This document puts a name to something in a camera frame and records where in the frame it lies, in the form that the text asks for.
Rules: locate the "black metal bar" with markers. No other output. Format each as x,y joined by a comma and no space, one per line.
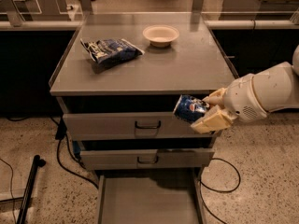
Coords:
37,162

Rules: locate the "bottom grey open drawer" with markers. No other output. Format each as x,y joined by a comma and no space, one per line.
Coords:
149,199

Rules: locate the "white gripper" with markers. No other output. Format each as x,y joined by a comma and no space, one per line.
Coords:
240,97

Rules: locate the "blue chip bag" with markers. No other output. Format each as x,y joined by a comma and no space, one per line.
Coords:
108,51

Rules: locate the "blue pepsi can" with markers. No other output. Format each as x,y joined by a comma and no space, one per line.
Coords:
190,109

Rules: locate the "top grey drawer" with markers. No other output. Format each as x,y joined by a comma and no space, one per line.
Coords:
139,125

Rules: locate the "middle grey drawer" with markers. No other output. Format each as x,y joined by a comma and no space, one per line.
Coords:
146,158

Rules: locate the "grey drawer cabinet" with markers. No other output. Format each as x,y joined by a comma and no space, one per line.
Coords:
152,82

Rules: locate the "white paper bowl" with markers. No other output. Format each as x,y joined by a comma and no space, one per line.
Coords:
160,36

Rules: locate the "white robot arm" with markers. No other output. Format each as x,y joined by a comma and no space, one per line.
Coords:
277,88

